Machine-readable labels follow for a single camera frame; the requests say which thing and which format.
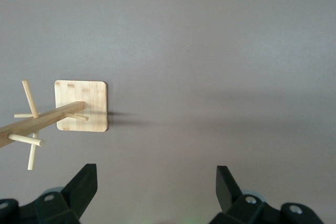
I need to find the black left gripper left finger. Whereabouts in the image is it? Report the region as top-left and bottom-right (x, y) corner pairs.
(0, 164), (99, 224)

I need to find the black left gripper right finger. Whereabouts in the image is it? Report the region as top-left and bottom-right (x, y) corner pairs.
(209, 166), (322, 224)

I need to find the wooden cup tree stand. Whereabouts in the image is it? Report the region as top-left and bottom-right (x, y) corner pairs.
(0, 79), (109, 171)

